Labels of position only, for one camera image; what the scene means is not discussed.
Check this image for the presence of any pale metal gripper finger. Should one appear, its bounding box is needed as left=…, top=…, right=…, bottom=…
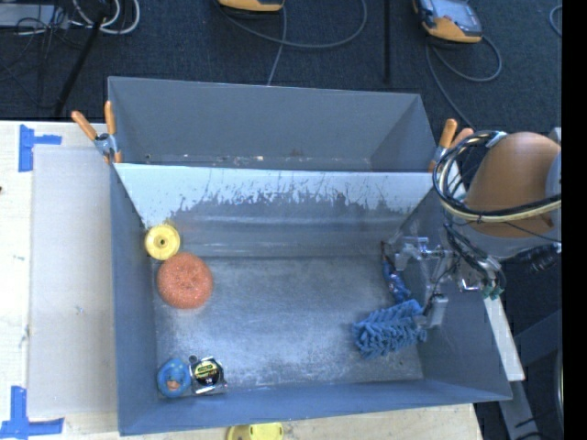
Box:
left=422, top=292, right=450, bottom=329
left=393, top=236, right=435, bottom=272

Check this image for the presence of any blue fluffy duster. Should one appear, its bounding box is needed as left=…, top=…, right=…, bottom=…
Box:
left=351, top=241, right=429, bottom=361

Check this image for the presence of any grey metal bin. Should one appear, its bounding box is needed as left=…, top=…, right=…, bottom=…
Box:
left=105, top=75, right=515, bottom=437

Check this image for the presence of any orange scouring ball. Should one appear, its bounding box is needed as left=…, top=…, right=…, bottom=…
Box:
left=155, top=250, right=216, bottom=311

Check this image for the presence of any black and yellow tape measure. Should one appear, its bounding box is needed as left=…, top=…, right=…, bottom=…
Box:
left=187, top=354, right=229, bottom=396

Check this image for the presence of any yellow round disc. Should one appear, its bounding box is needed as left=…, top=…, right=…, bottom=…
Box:
left=144, top=224, right=182, bottom=262

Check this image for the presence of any blue round toy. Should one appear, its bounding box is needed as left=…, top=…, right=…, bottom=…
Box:
left=156, top=357, right=193, bottom=400

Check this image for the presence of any black cylinder on white bracket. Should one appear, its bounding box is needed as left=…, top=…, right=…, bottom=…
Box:
left=515, top=241, right=562, bottom=275

